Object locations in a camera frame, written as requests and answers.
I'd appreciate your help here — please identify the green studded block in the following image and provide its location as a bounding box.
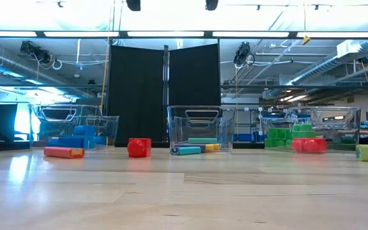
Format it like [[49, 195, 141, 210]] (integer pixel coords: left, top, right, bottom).
[[268, 127, 293, 140], [292, 130, 316, 139], [264, 138, 293, 150], [293, 123, 312, 132]]

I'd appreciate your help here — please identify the silver ventilation duct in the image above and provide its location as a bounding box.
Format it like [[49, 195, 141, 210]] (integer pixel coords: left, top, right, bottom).
[[262, 40, 368, 100], [0, 44, 92, 98]]

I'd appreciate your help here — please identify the black ceiling-mounted device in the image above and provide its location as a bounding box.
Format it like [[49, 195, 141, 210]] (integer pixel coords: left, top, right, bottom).
[[233, 41, 256, 66], [20, 40, 52, 65]]

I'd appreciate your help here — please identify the salmon block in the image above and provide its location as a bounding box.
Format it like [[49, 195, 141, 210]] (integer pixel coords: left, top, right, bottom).
[[43, 146, 86, 160]]

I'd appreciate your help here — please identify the red chunky block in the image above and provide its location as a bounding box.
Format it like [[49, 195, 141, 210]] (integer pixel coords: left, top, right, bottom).
[[126, 137, 152, 158]]

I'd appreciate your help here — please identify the black partition panel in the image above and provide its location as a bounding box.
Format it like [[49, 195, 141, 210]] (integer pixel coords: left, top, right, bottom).
[[109, 45, 165, 143], [167, 43, 222, 143]]

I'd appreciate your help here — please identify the red studded block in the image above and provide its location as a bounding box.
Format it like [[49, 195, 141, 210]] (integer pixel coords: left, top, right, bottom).
[[291, 137, 319, 153], [317, 137, 328, 153]]

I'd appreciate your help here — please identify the clear plastic bin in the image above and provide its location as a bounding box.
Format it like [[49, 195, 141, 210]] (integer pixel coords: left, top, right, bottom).
[[167, 105, 236, 153], [30, 104, 120, 148], [262, 107, 362, 151]]

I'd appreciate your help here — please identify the teal block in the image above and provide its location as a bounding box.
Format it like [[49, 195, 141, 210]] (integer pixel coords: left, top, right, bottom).
[[187, 137, 219, 144], [170, 146, 202, 156]]

